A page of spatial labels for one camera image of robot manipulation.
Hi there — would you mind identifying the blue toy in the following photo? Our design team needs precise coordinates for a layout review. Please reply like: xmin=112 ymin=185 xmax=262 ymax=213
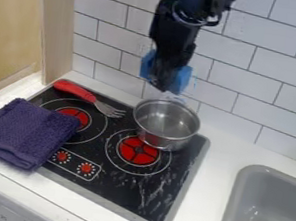
xmin=136 ymin=47 xmax=197 ymax=97

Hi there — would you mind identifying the red-handled fork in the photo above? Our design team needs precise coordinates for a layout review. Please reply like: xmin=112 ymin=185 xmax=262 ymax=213
xmin=48 ymin=78 xmax=131 ymax=121

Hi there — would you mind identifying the purple cloth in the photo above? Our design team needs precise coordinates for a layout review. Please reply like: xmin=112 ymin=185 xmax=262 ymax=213
xmin=0 ymin=95 xmax=86 ymax=177

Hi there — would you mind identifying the toy sink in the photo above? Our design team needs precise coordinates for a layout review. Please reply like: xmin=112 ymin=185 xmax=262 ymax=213
xmin=217 ymin=159 xmax=296 ymax=221

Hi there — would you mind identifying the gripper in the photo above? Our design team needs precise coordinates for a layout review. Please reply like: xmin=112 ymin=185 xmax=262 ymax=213
xmin=147 ymin=37 xmax=199 ymax=96

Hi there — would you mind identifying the toy stove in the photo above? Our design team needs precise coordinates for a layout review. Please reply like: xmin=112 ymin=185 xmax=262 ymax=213
xmin=13 ymin=74 xmax=217 ymax=221

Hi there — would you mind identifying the silver pot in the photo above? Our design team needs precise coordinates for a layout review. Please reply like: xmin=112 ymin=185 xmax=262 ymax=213
xmin=127 ymin=95 xmax=206 ymax=156

